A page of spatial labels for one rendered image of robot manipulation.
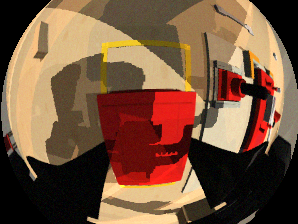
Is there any yellow rectangular outline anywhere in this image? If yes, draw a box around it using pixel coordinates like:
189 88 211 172
100 40 192 188

